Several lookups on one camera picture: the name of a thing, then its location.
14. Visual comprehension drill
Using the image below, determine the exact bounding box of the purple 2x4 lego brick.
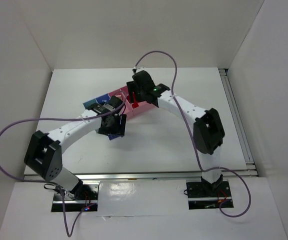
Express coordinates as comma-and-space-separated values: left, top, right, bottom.
108, 135, 119, 141

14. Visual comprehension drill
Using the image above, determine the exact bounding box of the small red lego brick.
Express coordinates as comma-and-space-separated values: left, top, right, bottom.
132, 102, 139, 108

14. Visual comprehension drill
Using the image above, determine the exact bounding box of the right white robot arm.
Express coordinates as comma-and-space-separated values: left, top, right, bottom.
127, 70, 225, 192

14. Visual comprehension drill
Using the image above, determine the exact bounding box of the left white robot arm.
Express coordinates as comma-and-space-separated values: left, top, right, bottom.
24, 96, 127, 199

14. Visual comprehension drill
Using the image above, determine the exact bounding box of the large pink container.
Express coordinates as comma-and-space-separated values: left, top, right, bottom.
120, 84, 158, 118

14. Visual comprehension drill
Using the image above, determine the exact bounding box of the narrow pink container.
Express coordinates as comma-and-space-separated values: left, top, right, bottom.
108, 86, 133, 120

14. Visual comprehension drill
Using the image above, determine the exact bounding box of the dark blue container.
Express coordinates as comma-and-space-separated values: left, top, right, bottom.
96, 93, 111, 104

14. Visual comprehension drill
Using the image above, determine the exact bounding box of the light blue container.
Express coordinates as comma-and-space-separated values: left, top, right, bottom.
83, 99, 97, 109

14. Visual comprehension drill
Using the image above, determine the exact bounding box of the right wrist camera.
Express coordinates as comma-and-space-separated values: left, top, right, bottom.
132, 66, 145, 74

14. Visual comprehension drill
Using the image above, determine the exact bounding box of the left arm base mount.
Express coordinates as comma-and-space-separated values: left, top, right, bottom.
43, 182, 99, 213

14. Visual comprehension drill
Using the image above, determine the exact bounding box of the front aluminium rail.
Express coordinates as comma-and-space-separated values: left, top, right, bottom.
24, 169, 259, 180

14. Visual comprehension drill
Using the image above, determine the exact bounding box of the aluminium rail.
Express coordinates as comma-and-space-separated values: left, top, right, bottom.
218, 68, 257, 171
24, 169, 259, 180

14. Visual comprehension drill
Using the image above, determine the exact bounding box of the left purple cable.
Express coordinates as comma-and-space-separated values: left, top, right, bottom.
0, 91, 130, 238

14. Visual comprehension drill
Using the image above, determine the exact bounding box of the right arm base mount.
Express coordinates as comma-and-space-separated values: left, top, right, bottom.
183, 181, 234, 210

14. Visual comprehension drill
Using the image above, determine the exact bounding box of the right side aluminium rail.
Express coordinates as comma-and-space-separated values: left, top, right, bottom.
218, 68, 257, 171

